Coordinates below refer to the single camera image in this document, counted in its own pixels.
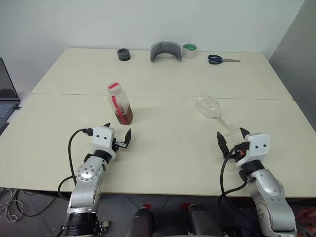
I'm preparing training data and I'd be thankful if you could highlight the dark rounded shape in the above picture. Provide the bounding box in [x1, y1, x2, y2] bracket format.
[187, 204, 224, 237]
[127, 207, 154, 237]

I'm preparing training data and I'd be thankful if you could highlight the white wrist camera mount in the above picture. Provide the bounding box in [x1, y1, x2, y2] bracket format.
[236, 132, 271, 168]
[92, 125, 117, 161]

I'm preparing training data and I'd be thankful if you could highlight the white floor cable bundle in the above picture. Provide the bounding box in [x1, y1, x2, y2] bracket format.
[0, 189, 24, 222]

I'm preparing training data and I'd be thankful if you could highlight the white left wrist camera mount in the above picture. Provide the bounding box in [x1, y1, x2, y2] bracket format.
[92, 125, 117, 161]

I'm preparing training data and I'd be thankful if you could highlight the grey laptop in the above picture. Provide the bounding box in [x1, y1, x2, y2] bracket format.
[0, 57, 21, 135]

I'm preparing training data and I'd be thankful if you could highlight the white bottle cap red tape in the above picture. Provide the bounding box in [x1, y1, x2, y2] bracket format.
[107, 81, 122, 94]

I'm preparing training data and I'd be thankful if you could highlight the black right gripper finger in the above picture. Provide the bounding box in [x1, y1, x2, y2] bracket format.
[239, 127, 250, 142]
[217, 131, 229, 158]

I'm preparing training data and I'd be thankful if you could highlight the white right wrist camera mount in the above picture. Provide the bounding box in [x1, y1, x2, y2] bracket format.
[236, 132, 271, 168]

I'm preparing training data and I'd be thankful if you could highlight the clear plastic wine glass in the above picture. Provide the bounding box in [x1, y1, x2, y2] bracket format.
[196, 94, 244, 135]

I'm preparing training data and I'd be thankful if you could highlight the plastic bottle with brown liquid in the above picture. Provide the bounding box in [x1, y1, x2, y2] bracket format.
[107, 89, 134, 126]

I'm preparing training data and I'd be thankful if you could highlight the silver tape roll green core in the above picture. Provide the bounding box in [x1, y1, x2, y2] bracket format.
[182, 43, 198, 60]

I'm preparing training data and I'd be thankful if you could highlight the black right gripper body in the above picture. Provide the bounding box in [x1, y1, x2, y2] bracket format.
[232, 142, 249, 157]

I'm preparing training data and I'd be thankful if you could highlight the black floor cable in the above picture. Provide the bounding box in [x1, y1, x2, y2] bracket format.
[17, 189, 60, 218]

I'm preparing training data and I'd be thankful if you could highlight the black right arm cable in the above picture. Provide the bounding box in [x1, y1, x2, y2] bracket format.
[218, 144, 257, 237]

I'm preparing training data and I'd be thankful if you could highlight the dark red blurry object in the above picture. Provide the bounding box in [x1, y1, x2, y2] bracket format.
[297, 206, 316, 232]

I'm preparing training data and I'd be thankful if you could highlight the grey curved visor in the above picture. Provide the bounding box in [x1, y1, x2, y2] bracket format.
[150, 41, 183, 64]

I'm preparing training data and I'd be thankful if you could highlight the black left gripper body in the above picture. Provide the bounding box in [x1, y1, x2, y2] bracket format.
[112, 138, 125, 152]

